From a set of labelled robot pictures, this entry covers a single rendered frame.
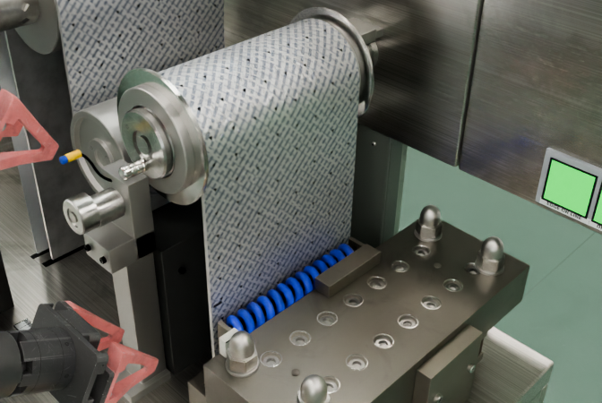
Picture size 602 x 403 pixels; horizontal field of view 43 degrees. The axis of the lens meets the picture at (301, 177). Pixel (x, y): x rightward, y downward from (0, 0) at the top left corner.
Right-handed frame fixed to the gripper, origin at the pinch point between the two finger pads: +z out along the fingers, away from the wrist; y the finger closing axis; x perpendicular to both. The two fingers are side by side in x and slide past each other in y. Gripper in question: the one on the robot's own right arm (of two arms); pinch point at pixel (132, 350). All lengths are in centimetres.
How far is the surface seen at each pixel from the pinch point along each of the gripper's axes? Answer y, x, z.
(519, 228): -46, 3, 215
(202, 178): 0.9, 19.7, -0.2
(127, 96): -9.3, 24.0, -3.9
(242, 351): 8.0, 4.0, 6.9
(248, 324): 3.4, 4.2, 12.5
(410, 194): -87, -3, 206
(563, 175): 23.2, 32.6, 29.1
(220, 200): 0.3, 17.5, 4.1
